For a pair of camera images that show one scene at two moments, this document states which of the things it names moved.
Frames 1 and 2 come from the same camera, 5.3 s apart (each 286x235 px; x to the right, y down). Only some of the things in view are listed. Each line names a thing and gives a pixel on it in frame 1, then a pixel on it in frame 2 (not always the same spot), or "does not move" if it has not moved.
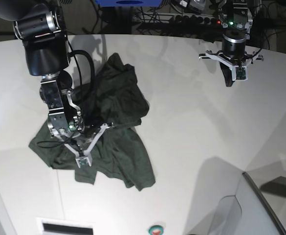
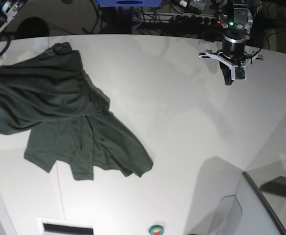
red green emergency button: [156, 230] does not move
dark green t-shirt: [114, 92] -> [48, 93]
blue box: [130, 3] does not move
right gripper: [232, 48] does not move
